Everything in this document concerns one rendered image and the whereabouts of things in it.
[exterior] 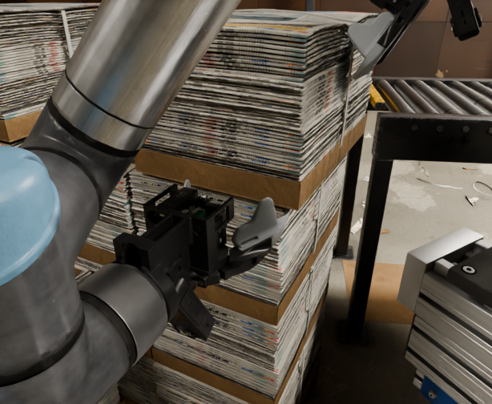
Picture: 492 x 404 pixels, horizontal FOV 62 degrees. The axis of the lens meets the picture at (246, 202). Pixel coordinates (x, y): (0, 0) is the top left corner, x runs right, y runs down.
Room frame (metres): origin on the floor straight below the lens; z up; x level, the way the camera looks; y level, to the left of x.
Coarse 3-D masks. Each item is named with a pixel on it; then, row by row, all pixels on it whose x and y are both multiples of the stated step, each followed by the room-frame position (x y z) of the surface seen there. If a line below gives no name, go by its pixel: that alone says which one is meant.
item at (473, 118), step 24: (384, 120) 1.05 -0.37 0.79; (408, 120) 1.04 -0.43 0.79; (432, 120) 1.04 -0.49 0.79; (456, 120) 1.03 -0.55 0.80; (480, 120) 1.02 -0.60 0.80; (384, 144) 1.05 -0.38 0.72; (408, 144) 1.04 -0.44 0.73; (432, 144) 1.04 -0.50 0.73; (456, 144) 1.03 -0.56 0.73; (480, 144) 1.02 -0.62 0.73
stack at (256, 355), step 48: (0, 144) 0.77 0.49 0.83; (144, 192) 0.62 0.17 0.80; (336, 192) 0.79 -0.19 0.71; (96, 240) 0.68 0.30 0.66; (288, 240) 0.54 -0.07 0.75; (240, 288) 0.53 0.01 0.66; (288, 288) 0.55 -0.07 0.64; (240, 336) 0.54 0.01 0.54; (288, 336) 0.57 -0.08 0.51; (144, 384) 0.64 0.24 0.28; (192, 384) 0.58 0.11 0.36; (240, 384) 0.54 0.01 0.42; (288, 384) 0.59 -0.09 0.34
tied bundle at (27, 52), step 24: (0, 24) 0.80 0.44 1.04; (24, 24) 0.84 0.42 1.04; (48, 24) 0.90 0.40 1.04; (72, 24) 0.95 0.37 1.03; (0, 48) 0.79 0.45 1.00; (24, 48) 0.83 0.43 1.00; (48, 48) 0.88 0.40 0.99; (72, 48) 0.94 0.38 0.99; (0, 72) 0.77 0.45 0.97; (24, 72) 0.82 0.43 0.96; (48, 72) 0.87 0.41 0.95; (0, 96) 0.76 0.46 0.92; (24, 96) 0.81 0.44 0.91; (48, 96) 0.86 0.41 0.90
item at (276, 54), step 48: (240, 48) 0.53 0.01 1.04; (288, 48) 0.50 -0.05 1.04; (336, 48) 0.60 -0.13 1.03; (192, 96) 0.56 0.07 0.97; (240, 96) 0.52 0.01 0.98; (288, 96) 0.49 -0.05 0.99; (336, 96) 0.61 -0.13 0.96; (144, 144) 0.61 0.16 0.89; (192, 144) 0.56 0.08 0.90; (240, 144) 0.52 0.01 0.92; (288, 144) 0.49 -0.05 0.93
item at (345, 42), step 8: (232, 16) 0.78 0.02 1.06; (344, 32) 0.63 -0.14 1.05; (344, 40) 0.64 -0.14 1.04; (344, 48) 0.63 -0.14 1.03; (344, 56) 0.65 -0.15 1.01; (344, 64) 0.63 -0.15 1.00; (344, 72) 0.65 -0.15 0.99; (344, 80) 0.64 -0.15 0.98; (344, 88) 0.65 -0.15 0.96; (344, 96) 0.65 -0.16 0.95; (344, 104) 0.64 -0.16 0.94; (344, 112) 0.65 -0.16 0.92; (336, 144) 0.64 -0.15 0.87
